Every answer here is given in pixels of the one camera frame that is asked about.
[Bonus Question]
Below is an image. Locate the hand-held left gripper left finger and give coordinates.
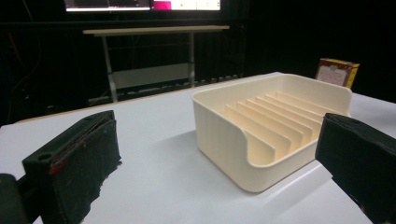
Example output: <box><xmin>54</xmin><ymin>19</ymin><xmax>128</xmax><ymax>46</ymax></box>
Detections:
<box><xmin>21</xmin><ymin>109</ymin><xmax>122</xmax><ymax>224</ymax></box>

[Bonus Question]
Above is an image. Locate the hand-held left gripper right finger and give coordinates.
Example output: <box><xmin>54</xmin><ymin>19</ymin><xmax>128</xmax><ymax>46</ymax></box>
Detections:
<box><xmin>315</xmin><ymin>112</ymin><xmax>396</xmax><ymax>224</ymax></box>

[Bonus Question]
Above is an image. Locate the cream plastic divider rack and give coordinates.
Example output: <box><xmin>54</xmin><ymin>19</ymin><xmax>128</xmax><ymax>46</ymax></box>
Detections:
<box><xmin>191</xmin><ymin>73</ymin><xmax>353</xmax><ymax>194</ymax></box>

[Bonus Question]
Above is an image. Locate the brown and yellow box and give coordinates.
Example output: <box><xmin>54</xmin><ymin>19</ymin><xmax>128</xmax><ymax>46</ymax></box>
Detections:
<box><xmin>314</xmin><ymin>57</ymin><xmax>361</xmax><ymax>90</ymax></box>

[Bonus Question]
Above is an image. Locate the white metal-legged table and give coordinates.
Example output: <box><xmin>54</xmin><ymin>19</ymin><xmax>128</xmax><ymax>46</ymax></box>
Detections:
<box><xmin>82</xmin><ymin>25</ymin><xmax>231</xmax><ymax>104</ymax></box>

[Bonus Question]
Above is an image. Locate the monitor screen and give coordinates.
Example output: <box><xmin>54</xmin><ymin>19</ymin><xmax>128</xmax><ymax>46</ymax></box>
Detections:
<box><xmin>64</xmin><ymin>0</ymin><xmax>221</xmax><ymax>13</ymax></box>

